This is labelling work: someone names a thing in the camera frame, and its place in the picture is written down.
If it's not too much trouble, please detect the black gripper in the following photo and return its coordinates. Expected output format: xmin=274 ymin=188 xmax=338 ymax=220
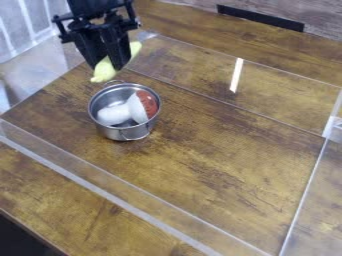
xmin=53 ymin=0 xmax=141 ymax=70

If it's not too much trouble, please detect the small silver metal pot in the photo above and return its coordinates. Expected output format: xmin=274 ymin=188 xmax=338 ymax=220
xmin=89 ymin=80 xmax=162 ymax=141

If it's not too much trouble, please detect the black strip on table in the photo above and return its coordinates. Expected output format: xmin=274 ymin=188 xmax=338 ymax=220
xmin=217 ymin=4 xmax=305 ymax=32

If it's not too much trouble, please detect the clear acrylic bracket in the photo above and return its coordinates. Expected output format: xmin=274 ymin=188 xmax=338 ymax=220
xmin=63 ymin=43 xmax=85 ymax=68

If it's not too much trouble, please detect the clear acrylic enclosure wall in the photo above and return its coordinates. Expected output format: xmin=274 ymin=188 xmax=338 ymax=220
xmin=0 ymin=119 xmax=272 ymax=256

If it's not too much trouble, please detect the green handled metal spoon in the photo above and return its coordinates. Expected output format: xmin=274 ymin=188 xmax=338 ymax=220
xmin=90 ymin=31 xmax=158 ymax=83

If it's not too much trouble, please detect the white red mushroom toy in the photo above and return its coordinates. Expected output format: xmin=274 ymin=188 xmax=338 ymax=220
xmin=97 ymin=90 xmax=159 ymax=126

